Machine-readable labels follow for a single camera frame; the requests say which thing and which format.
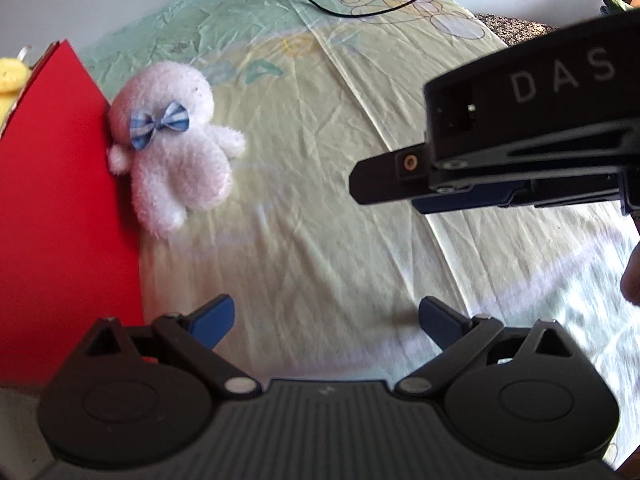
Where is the pale printed bed sheet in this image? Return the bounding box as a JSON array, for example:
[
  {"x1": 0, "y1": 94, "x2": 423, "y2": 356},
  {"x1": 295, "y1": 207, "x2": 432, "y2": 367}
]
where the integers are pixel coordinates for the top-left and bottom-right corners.
[{"x1": 75, "y1": 0, "x2": 640, "y2": 468}]

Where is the pink plush bunny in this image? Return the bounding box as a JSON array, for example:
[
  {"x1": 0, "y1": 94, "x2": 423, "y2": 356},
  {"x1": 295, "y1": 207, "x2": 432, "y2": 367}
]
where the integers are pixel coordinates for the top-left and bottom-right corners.
[{"x1": 106, "y1": 60, "x2": 247, "y2": 239}]

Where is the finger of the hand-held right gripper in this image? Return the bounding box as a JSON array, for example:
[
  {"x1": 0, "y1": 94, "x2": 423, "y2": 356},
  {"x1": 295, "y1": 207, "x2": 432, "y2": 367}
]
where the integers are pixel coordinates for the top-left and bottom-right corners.
[
  {"x1": 348, "y1": 142, "x2": 432, "y2": 206},
  {"x1": 412, "y1": 182, "x2": 532, "y2": 216}
]

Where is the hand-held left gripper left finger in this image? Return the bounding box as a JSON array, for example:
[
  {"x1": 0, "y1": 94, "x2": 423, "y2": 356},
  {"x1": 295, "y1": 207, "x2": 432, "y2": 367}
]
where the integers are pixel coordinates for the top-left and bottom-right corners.
[{"x1": 85, "y1": 294, "x2": 264, "y2": 395}]

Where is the red box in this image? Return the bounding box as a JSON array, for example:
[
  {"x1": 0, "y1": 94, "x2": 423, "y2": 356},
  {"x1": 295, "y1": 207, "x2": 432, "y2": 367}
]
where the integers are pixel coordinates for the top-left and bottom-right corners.
[{"x1": 0, "y1": 38, "x2": 162, "y2": 388}]

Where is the person's right hand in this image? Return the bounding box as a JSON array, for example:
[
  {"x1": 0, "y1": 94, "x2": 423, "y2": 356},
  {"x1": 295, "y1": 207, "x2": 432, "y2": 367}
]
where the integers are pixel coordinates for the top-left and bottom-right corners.
[{"x1": 620, "y1": 245, "x2": 640, "y2": 307}]

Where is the dark speckled blanket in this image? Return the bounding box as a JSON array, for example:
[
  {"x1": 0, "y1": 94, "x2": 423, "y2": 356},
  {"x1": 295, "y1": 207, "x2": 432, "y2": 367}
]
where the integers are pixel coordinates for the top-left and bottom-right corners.
[{"x1": 474, "y1": 13, "x2": 557, "y2": 47}]

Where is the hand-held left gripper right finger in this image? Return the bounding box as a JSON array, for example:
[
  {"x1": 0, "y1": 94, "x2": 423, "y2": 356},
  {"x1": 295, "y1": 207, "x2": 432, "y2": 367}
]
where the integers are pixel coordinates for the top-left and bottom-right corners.
[{"x1": 394, "y1": 296, "x2": 577, "y2": 395}]

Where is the yellow tiger plush toy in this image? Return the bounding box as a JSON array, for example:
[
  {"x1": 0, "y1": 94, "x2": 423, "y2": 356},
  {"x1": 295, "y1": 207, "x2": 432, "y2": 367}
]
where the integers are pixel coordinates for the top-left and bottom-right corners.
[{"x1": 0, "y1": 56, "x2": 32, "y2": 128}]

